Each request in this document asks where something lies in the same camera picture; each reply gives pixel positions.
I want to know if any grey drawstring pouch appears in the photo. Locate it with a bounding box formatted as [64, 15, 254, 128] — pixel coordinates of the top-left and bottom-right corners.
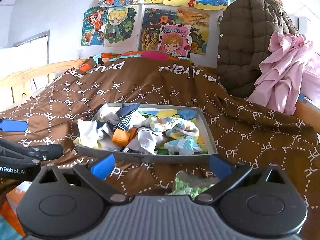
[73, 118, 116, 151]

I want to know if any orange silicone cup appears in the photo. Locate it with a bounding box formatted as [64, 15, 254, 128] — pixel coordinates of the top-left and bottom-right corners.
[112, 127, 137, 147]

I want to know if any colourful patterned towel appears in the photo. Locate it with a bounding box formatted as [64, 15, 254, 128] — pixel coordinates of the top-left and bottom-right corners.
[144, 117, 202, 155]

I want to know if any grey white cloth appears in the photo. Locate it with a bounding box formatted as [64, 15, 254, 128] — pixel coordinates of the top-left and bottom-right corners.
[127, 127, 168, 155]

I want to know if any navy striped sock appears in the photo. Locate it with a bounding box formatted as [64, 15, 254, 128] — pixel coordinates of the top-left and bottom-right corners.
[113, 103, 140, 132]

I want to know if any orange and white box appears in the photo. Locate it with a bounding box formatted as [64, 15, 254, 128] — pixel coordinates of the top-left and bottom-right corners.
[6, 181, 32, 213]

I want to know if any jar of green stars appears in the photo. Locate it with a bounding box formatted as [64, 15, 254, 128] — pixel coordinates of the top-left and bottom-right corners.
[167, 171, 220, 199]

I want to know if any colourful striped bedsheet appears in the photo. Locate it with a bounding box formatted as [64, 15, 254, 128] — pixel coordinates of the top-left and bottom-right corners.
[0, 51, 193, 240]

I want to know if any pink shirt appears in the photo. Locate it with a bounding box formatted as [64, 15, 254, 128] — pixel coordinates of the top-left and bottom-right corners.
[247, 31, 319, 115]

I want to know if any orange hair girl drawing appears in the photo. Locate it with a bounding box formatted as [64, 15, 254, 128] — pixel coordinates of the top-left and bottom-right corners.
[81, 7, 108, 47]

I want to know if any pink girl poster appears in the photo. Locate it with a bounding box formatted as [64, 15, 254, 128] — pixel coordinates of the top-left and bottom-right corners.
[158, 24, 192, 57]

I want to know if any blond boy drawing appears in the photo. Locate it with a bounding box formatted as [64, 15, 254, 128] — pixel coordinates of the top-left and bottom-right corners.
[104, 6, 138, 48]

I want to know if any brown quilted jacket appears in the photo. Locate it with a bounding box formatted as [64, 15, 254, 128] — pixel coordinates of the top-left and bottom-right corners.
[217, 0, 299, 98]

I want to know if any dark sea drawing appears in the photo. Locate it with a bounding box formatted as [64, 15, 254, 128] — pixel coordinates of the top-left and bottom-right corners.
[139, 8, 210, 57]

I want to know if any wooden bed rail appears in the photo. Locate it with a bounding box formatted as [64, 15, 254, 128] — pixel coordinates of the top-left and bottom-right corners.
[1, 59, 88, 104]

